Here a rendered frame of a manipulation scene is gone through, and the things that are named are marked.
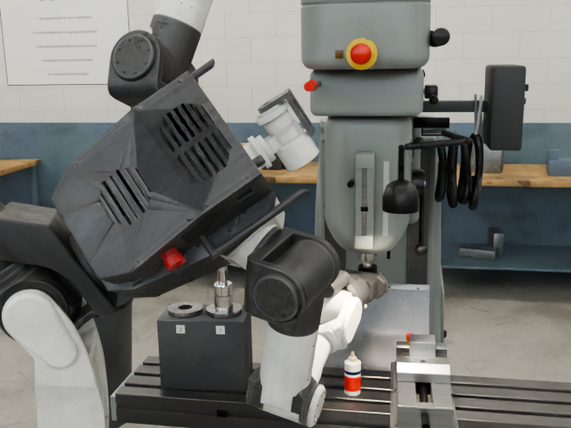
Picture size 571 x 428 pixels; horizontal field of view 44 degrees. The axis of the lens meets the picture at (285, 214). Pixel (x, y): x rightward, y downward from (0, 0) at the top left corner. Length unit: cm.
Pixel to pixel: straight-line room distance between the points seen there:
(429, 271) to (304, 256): 101
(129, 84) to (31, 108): 555
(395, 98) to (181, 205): 64
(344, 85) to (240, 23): 452
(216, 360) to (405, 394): 47
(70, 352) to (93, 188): 28
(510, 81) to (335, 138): 50
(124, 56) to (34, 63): 548
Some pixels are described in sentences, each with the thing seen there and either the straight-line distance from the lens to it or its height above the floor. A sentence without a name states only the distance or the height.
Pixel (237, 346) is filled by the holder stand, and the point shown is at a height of 106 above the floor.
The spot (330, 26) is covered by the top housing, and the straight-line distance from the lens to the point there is 141.
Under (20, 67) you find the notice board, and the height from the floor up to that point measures 169.
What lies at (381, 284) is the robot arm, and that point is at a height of 124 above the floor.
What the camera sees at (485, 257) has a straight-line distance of 546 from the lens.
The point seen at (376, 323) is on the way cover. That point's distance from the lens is 208.
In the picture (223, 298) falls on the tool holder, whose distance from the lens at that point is 176.
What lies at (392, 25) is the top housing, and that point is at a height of 181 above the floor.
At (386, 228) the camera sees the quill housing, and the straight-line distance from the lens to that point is 158.
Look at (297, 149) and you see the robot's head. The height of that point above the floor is 160.
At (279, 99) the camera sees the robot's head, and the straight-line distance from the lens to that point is 119.
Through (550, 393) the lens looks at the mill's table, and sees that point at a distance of 189.
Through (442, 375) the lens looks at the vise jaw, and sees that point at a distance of 170.
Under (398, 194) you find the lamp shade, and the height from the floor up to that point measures 149.
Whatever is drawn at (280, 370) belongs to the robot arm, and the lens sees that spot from 120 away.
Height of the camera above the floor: 176
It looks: 13 degrees down
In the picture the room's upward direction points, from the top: 1 degrees counter-clockwise
